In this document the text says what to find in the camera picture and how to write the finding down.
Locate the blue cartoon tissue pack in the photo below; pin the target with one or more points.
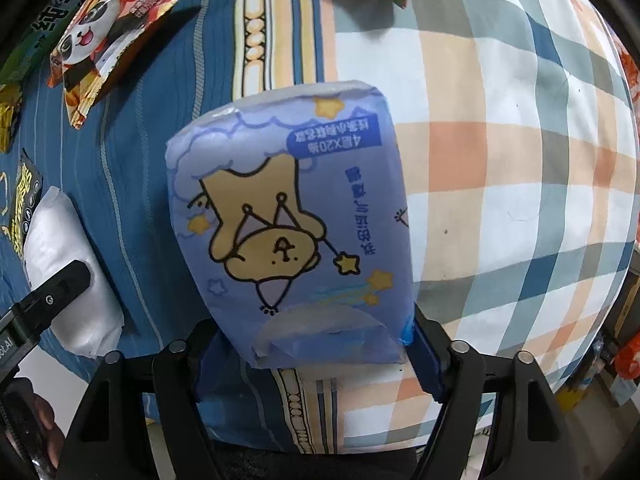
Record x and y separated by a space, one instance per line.
289 209

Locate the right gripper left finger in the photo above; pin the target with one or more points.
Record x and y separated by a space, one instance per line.
108 438

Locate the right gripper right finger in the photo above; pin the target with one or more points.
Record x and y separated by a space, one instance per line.
528 436

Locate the orange panda snack bag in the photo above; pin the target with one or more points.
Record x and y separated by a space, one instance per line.
98 42

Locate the plaid bed sheet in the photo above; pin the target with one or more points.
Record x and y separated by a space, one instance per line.
518 147

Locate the white wipes pack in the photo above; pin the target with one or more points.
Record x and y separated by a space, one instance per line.
85 315

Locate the black shoe shine wipes pack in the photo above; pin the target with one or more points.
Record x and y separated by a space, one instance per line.
23 202

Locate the yellow snack packet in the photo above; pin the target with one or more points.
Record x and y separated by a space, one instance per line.
11 96

